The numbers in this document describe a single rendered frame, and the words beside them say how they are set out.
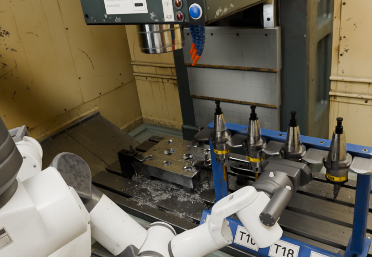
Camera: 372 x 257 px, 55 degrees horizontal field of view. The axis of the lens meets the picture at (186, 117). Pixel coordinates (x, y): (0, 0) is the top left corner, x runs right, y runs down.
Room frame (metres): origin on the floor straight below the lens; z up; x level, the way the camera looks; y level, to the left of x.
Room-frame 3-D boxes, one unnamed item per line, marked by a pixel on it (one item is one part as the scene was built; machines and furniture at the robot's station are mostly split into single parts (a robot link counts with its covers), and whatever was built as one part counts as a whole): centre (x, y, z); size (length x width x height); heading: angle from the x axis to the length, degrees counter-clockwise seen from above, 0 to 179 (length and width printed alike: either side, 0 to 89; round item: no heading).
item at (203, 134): (0.98, -0.05, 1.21); 0.07 x 0.05 x 0.01; 142
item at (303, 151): (0.80, -0.27, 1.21); 0.06 x 0.06 x 0.03
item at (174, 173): (1.27, 0.05, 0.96); 0.29 x 0.23 x 0.05; 52
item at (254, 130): (0.87, -0.18, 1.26); 0.04 x 0.04 x 0.07
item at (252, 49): (1.57, -0.23, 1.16); 0.48 x 0.05 x 0.51; 52
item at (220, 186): (1.02, -0.09, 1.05); 0.10 x 0.05 x 0.30; 142
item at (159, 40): (1.22, 0.05, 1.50); 0.16 x 0.16 x 0.12
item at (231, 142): (0.91, -0.14, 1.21); 0.07 x 0.05 x 0.01; 142
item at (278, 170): (0.72, -0.21, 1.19); 0.13 x 0.12 x 0.10; 52
